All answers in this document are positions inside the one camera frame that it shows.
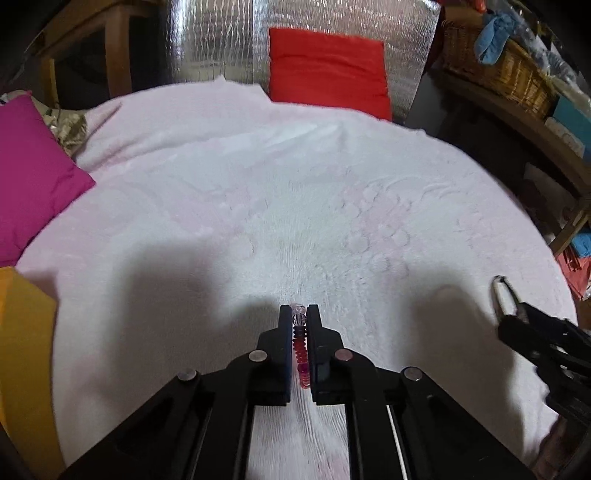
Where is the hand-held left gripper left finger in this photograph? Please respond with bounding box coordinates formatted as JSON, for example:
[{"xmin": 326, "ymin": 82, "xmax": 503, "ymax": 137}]
[{"xmin": 58, "ymin": 305, "xmax": 296, "ymax": 480}]

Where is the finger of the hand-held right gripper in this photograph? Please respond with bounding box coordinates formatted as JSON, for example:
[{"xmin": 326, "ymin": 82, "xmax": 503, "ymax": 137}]
[{"xmin": 492, "ymin": 275, "xmax": 532, "ymax": 324}]

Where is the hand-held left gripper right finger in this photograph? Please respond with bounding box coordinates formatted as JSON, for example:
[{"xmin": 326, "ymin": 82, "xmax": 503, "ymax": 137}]
[{"xmin": 306, "ymin": 304, "xmax": 539, "ymax": 480}]

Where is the pink and clear bead bracelet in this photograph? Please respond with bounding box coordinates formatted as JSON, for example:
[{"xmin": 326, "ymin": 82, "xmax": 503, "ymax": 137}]
[{"xmin": 290, "ymin": 302, "xmax": 311, "ymax": 391}]

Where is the red folded cloth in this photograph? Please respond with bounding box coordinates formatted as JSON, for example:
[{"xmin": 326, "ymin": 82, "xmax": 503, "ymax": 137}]
[{"xmin": 555, "ymin": 251, "xmax": 591, "ymax": 302}]

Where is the pale pink blanket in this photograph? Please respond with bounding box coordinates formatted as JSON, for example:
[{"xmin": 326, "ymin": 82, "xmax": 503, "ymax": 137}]
[{"xmin": 15, "ymin": 76, "xmax": 579, "ymax": 480}]

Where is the wooden shelf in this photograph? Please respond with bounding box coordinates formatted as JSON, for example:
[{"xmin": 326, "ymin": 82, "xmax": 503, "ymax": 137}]
[{"xmin": 431, "ymin": 67, "xmax": 591, "ymax": 257}]

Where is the teal box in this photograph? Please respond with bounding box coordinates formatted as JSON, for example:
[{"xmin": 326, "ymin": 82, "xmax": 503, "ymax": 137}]
[{"xmin": 545, "ymin": 96, "xmax": 591, "ymax": 163}]

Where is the wicker basket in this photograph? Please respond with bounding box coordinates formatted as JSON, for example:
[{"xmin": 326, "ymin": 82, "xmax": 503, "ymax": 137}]
[{"xmin": 441, "ymin": 19, "xmax": 561, "ymax": 121}]

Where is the blue cloth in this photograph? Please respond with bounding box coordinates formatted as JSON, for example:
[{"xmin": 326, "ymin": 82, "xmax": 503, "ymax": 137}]
[{"xmin": 476, "ymin": 11, "xmax": 515, "ymax": 65}]

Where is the red pillow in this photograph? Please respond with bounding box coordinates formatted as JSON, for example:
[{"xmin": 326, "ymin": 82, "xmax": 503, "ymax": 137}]
[{"xmin": 268, "ymin": 28, "xmax": 393, "ymax": 121}]

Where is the magenta pillow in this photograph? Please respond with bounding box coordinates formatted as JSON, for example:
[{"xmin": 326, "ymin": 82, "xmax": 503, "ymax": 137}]
[{"xmin": 0, "ymin": 95, "xmax": 97, "ymax": 268}]

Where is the patterned cloth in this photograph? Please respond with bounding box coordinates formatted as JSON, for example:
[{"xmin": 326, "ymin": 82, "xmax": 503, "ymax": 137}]
[{"xmin": 43, "ymin": 105, "xmax": 88, "ymax": 156}]

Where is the silver foil sheet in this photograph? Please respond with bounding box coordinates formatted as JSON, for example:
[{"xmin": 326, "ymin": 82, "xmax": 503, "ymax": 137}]
[{"xmin": 167, "ymin": 0, "xmax": 441, "ymax": 123}]

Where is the wooden cabinet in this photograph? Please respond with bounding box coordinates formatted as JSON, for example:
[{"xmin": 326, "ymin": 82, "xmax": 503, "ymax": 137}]
[{"xmin": 39, "ymin": 0, "xmax": 167, "ymax": 109}]

